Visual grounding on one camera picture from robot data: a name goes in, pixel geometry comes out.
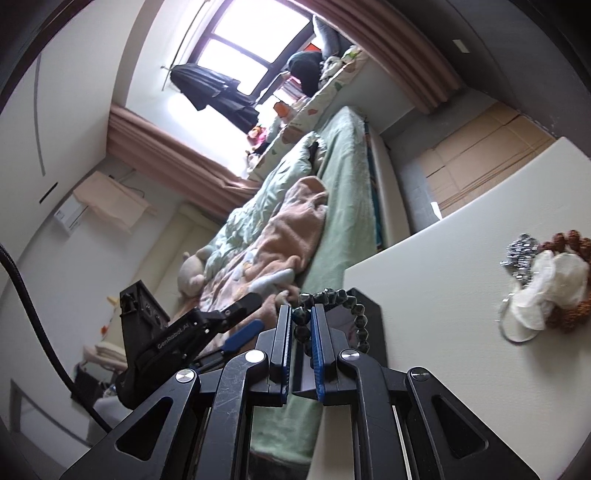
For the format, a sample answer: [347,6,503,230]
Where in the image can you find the pink curtain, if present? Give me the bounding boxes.
[107,104,265,227]
[295,0,465,116]

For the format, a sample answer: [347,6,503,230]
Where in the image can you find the black cable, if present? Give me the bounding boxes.
[0,244,112,433]

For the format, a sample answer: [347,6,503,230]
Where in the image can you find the beige cloth cover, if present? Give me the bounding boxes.
[74,171,158,232]

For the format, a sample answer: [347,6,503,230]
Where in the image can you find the green quilt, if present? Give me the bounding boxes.
[203,131,329,280]

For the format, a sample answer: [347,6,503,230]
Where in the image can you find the window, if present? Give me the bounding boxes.
[178,0,315,116]

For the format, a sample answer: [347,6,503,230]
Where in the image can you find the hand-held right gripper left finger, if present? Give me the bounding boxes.
[60,318,295,480]

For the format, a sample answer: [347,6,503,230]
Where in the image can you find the white bed frame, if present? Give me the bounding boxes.
[368,131,408,251]

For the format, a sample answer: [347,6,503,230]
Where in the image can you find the dark bead bracelet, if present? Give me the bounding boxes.
[292,287,371,356]

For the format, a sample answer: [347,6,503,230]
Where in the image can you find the grey pillow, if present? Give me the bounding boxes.
[311,14,346,60]

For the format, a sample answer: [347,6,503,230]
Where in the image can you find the beige plush toy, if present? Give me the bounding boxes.
[178,247,214,297]

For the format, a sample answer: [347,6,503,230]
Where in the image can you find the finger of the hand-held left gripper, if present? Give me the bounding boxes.
[198,320,265,370]
[217,292,264,330]

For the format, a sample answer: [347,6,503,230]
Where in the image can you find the black cushion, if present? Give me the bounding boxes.
[286,51,325,96]

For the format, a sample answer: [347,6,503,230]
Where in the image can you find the long printed cushion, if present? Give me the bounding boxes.
[247,58,370,181]

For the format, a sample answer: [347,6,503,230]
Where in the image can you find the black jewelry tray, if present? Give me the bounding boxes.
[323,287,385,370]

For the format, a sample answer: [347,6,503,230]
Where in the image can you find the brown bead bracelet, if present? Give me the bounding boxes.
[538,228,591,334]

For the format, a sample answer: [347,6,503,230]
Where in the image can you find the green bed sheet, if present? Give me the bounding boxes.
[249,105,387,464]

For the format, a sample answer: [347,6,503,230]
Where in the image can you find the white air conditioner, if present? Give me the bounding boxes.
[51,196,89,237]

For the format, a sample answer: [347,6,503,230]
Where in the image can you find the black hanging garment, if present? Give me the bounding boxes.
[170,64,260,133]

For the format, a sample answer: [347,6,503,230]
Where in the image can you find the silver hoop ring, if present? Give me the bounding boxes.
[498,295,539,343]

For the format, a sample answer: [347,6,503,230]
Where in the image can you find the black basket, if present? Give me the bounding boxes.
[74,362,108,408]

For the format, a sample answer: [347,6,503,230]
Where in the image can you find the white fabric flower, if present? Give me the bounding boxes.
[501,251,591,342]

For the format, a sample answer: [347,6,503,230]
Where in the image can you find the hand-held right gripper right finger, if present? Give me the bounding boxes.
[295,305,543,480]

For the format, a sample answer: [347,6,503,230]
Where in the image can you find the pink toy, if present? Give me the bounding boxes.
[247,124,269,155]

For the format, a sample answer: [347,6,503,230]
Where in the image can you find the silver crystal ornament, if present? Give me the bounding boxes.
[500,233,540,283]

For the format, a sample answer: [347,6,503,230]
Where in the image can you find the folded beige towels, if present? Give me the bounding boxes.
[83,342,126,371]

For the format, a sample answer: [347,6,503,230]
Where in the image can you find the flattened cardboard box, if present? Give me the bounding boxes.
[416,102,558,219]

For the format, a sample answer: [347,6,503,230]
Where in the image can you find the pink fleece blanket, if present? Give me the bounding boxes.
[185,175,331,324]

